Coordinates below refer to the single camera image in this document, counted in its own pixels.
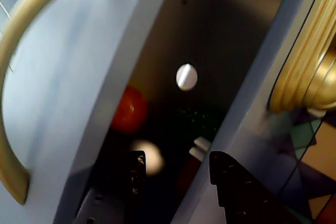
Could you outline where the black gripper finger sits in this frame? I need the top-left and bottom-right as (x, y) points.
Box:
(209, 150), (313, 224)
(76, 150), (147, 224)

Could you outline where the blue cabinet door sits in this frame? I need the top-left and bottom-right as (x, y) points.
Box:
(0, 0), (181, 224)

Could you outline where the blue toy kitchen cabinet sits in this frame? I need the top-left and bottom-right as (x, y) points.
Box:
(78, 0), (336, 224)

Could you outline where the red bottle with white cap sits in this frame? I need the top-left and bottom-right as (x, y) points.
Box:
(177, 136), (212, 196)

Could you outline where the white toy egg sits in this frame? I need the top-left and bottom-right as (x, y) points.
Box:
(130, 139), (165, 177)

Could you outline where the green toy vegetable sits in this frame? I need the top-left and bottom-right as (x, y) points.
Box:
(175, 105), (225, 141)

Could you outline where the red toy tomato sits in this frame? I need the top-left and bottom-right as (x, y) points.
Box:
(111, 84), (150, 133)

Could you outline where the gold round knob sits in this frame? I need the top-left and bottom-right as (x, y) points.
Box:
(267, 0), (336, 117)

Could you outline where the gold arched door handle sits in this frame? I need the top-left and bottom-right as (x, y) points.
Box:
(0, 0), (89, 206)

